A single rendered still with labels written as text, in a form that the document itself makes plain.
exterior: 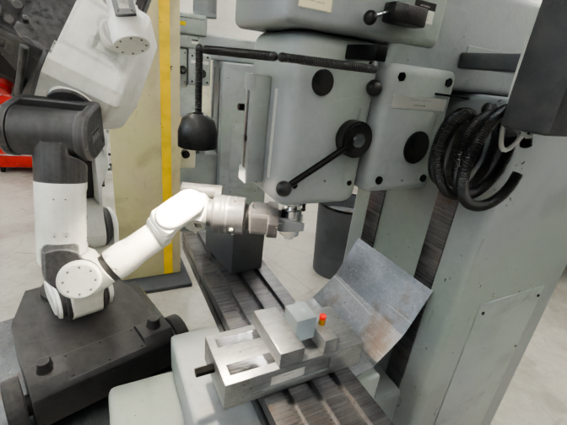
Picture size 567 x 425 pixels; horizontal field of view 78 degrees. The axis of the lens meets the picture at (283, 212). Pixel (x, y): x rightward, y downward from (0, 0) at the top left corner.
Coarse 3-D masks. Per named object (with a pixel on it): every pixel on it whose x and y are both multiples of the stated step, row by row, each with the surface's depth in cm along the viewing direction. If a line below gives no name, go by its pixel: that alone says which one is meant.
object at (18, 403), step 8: (16, 376) 111; (0, 384) 107; (8, 384) 107; (16, 384) 107; (0, 392) 106; (8, 392) 104; (16, 392) 105; (8, 400) 103; (16, 400) 103; (24, 400) 105; (8, 408) 102; (16, 408) 102; (24, 408) 103; (8, 416) 101; (16, 416) 102; (24, 416) 103; (8, 424) 101; (16, 424) 101; (24, 424) 103
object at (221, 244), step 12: (216, 240) 125; (228, 240) 117; (240, 240) 115; (252, 240) 118; (216, 252) 126; (228, 252) 118; (240, 252) 117; (252, 252) 120; (228, 264) 119; (240, 264) 119; (252, 264) 122
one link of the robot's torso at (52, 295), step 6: (48, 288) 131; (54, 288) 128; (108, 288) 136; (48, 294) 132; (54, 294) 127; (48, 300) 136; (54, 300) 126; (60, 300) 125; (54, 306) 126; (60, 306) 125; (54, 312) 129; (60, 312) 126; (60, 318) 128
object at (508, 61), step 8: (464, 56) 72; (472, 56) 70; (480, 56) 69; (488, 56) 67; (496, 56) 66; (504, 56) 65; (512, 56) 63; (464, 64) 72; (472, 64) 70; (480, 64) 69; (488, 64) 67; (496, 64) 66; (504, 64) 65; (512, 64) 63; (512, 72) 66
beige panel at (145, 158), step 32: (160, 0) 199; (160, 32) 205; (160, 64) 211; (160, 96) 218; (128, 128) 217; (160, 128) 226; (128, 160) 224; (160, 160) 233; (128, 192) 232; (160, 192) 242; (128, 224) 240; (160, 256) 260; (160, 288) 251
